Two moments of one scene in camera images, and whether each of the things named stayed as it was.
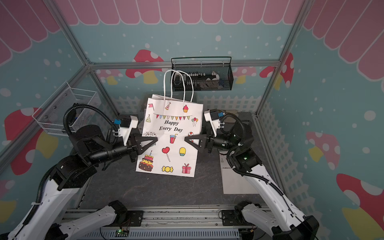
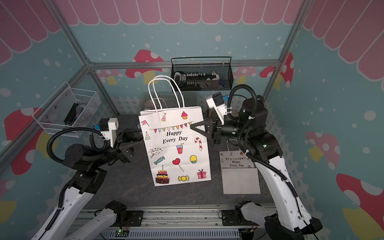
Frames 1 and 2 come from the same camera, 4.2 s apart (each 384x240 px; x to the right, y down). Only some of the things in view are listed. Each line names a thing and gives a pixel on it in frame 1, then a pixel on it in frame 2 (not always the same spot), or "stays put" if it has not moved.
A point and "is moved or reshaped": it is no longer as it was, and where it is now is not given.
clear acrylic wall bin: (52, 114) stays put
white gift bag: (171, 120) is moved or reshaped
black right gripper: (209, 142) → (211, 133)
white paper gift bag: (233, 181) stays put
